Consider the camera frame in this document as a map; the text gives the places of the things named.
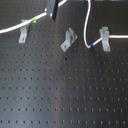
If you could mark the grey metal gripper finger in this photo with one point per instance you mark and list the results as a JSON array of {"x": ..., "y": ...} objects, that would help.
[{"x": 51, "y": 8}]

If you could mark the green tape marker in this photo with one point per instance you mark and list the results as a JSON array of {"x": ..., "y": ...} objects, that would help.
[{"x": 33, "y": 21}]

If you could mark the middle metal cable clip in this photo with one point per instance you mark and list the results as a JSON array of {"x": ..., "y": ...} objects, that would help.
[{"x": 71, "y": 37}]

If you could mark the metal cable clip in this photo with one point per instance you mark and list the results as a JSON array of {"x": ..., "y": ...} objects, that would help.
[
  {"x": 104, "y": 34},
  {"x": 71, "y": 37},
  {"x": 23, "y": 33}
]

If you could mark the left metal cable clip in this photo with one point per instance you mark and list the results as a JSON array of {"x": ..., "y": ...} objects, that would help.
[{"x": 23, "y": 33}]

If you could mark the right metal cable clip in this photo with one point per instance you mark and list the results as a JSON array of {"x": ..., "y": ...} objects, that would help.
[{"x": 104, "y": 34}]

